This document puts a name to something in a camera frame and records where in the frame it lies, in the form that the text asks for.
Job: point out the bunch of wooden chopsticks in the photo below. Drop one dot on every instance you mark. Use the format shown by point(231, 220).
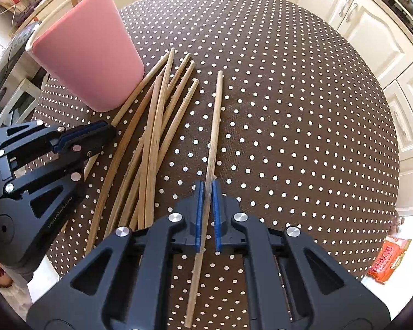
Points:
point(154, 127)

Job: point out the pink cup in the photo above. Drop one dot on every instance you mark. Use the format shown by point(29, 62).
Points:
point(86, 55)

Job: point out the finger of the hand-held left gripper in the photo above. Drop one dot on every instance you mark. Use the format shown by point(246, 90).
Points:
point(89, 135)
point(55, 182)

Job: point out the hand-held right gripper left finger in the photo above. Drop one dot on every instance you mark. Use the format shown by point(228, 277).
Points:
point(199, 220)

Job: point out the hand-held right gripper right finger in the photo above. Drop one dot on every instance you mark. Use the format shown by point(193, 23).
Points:
point(216, 220)

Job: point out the orange snack packet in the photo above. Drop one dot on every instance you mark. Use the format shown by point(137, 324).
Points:
point(387, 261)

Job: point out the brown polka-dot tablecloth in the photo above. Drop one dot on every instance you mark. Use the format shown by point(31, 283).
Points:
point(296, 127)

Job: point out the white metal stand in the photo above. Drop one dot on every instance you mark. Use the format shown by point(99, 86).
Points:
point(24, 92)

